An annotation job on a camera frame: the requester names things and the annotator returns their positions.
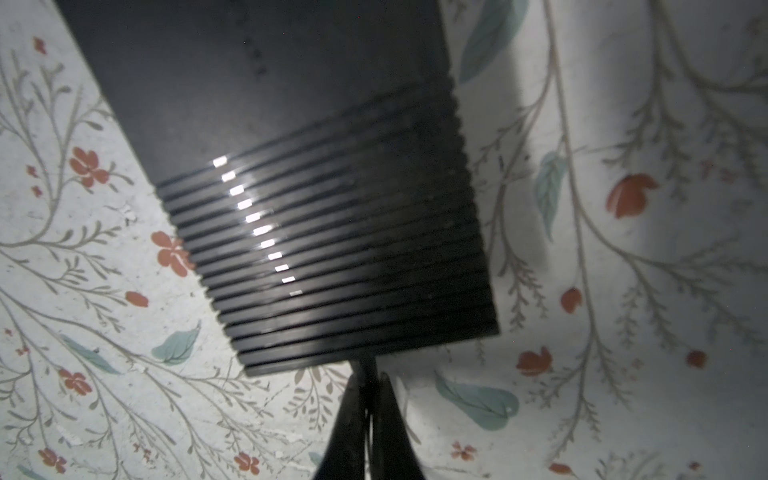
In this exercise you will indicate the blue black network switch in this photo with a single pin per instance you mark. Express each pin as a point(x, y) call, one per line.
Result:
point(309, 156)

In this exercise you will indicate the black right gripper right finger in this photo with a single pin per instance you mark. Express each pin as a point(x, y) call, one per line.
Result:
point(392, 456)

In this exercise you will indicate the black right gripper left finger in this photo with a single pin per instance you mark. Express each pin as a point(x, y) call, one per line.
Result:
point(344, 457)

